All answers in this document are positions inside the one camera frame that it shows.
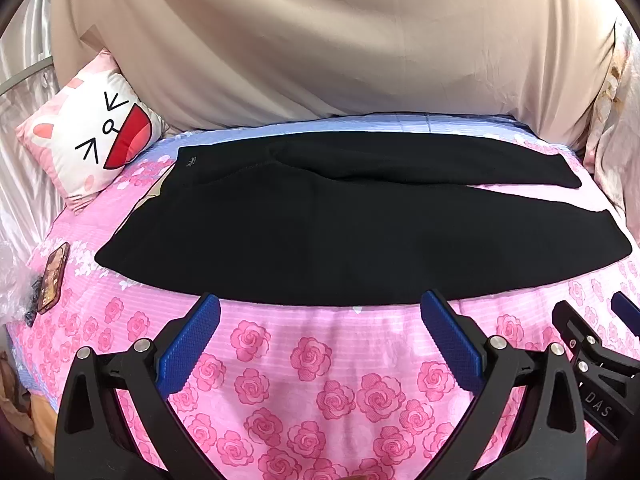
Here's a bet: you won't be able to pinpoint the cartoon face pillow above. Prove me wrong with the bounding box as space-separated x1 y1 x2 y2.
15 50 167 212

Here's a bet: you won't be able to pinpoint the phone with picture case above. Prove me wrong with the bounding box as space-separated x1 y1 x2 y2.
36 242 70 315

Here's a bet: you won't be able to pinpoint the black hair clip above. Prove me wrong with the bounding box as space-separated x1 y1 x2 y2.
24 276 42 327

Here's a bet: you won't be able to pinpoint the silver satin curtain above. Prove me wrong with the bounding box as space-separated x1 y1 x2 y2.
0 0 68 281

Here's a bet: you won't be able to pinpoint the floral grey blanket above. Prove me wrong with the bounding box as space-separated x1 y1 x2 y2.
584 18 640 238

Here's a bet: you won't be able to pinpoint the black pants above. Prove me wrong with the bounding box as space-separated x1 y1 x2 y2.
96 132 631 307

